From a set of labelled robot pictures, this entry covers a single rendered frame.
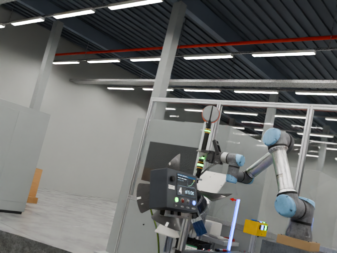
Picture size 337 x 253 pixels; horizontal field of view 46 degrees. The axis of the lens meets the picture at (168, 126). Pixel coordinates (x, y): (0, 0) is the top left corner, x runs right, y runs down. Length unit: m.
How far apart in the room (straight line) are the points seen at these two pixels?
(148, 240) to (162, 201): 2.07
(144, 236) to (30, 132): 4.78
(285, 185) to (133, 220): 2.09
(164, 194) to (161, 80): 7.43
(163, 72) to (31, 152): 3.41
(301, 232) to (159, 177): 0.91
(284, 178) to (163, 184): 0.77
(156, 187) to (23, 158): 6.46
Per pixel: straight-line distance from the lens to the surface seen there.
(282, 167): 2.40
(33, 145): 8.34
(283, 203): 2.31
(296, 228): 2.42
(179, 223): 2.69
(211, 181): 3.19
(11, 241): 1.20
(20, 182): 8.32
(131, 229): 4.11
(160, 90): 9.18
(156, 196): 1.93
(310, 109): 3.34
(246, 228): 2.83
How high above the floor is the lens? 1.17
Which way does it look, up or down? 8 degrees up
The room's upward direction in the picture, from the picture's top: 13 degrees clockwise
